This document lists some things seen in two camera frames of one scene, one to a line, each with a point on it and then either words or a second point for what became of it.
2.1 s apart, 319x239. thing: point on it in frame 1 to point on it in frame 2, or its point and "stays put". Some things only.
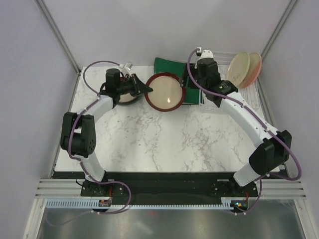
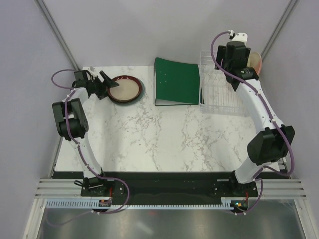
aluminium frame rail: x=269 y=188 stays put
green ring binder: x=180 y=69 stays put
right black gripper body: x=194 y=71 to x=221 y=55
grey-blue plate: x=133 y=101 stays put
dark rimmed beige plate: x=168 y=92 to x=121 y=101
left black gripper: x=139 y=87 to x=107 y=82
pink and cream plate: x=255 y=63 stays put
